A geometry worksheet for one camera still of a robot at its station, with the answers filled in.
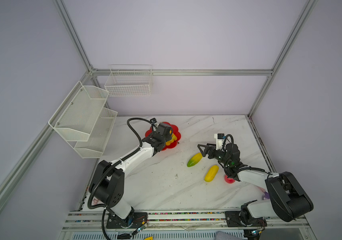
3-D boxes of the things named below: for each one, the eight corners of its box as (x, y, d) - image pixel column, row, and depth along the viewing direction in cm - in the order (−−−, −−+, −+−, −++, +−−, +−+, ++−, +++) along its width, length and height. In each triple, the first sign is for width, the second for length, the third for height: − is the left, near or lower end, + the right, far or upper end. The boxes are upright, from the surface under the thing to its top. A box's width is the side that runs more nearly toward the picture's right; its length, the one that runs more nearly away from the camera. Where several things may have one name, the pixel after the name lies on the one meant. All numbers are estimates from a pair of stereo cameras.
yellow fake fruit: (202, 179, 89) (204, 176, 85) (211, 166, 94) (213, 163, 91) (210, 184, 87) (211, 181, 83) (218, 171, 92) (220, 167, 89)
